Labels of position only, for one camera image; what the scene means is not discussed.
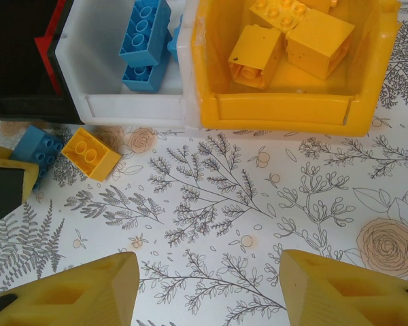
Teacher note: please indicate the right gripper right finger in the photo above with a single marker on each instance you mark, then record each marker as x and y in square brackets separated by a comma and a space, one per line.
[343, 299]

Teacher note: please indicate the blue lego brick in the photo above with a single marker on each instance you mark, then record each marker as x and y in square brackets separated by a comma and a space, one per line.
[146, 30]
[139, 79]
[34, 146]
[175, 44]

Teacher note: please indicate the red lego brick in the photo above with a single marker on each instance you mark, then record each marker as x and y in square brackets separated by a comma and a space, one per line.
[47, 57]

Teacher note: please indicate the yellow plastic bin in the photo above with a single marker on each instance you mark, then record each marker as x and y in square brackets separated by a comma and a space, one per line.
[279, 108]

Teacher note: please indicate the yellow lego brick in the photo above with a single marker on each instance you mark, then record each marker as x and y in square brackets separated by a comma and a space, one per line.
[319, 44]
[95, 163]
[275, 15]
[255, 51]

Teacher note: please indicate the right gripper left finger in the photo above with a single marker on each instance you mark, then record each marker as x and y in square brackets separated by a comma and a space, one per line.
[54, 302]

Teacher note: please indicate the black plastic bin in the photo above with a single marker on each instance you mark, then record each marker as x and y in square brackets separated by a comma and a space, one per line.
[13, 51]

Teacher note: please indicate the floral patterned table cover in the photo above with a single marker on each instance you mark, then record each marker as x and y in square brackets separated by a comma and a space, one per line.
[224, 203]

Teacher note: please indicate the white plastic bin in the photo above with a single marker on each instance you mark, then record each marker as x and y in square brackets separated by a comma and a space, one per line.
[136, 108]

